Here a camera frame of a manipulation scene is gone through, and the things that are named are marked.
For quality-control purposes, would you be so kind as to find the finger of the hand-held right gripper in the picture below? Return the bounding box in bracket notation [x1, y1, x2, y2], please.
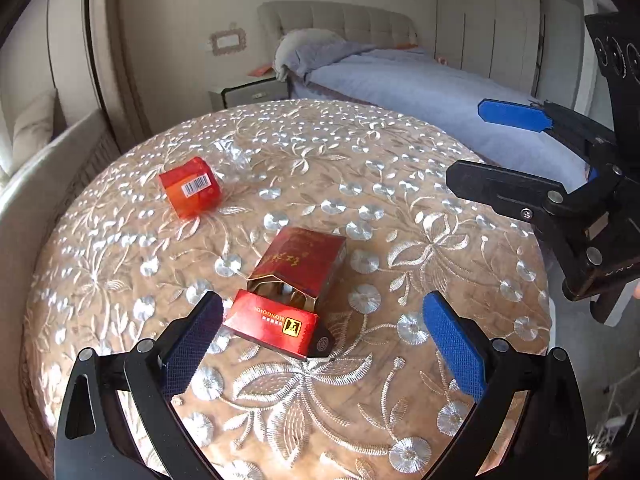
[477, 99, 617, 147]
[445, 160, 572, 222]

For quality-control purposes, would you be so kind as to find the beige wardrobe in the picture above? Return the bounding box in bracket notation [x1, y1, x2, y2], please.
[415, 0, 543, 96]

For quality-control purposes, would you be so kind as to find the clear plastic wrap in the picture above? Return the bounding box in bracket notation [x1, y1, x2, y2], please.
[210, 140, 253, 183]

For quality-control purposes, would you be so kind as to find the round table with embroidered tablecloth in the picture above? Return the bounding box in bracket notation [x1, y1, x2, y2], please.
[20, 99, 553, 480]

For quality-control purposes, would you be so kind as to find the white nightstand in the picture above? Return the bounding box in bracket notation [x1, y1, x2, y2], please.
[207, 71, 291, 110]

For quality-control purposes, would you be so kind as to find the beige window seat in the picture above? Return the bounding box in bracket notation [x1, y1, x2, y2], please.
[0, 110, 121, 461]

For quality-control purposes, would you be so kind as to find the wall switch plate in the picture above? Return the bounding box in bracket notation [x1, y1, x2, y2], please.
[210, 29, 248, 57]

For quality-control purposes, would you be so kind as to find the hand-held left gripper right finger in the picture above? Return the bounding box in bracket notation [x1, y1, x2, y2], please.
[421, 290, 590, 480]

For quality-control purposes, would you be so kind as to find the bed with grey blanket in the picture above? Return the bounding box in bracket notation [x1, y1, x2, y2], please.
[290, 42, 596, 193]

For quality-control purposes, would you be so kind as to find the beige tufted headboard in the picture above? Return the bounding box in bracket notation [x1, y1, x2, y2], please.
[257, 1, 418, 68]

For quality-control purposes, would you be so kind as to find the red cigarette box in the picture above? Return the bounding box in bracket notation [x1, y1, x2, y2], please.
[222, 226, 348, 361]

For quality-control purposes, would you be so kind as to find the grey pillow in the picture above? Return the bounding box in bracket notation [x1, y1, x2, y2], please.
[274, 29, 346, 81]

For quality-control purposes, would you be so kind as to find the small orange box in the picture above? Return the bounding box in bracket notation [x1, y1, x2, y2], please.
[157, 156, 223, 220]

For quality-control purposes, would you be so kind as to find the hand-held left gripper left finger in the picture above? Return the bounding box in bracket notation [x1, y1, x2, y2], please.
[54, 290, 224, 480]

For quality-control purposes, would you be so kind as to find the beige cushion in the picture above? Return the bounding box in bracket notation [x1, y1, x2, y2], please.
[10, 89, 58, 171]

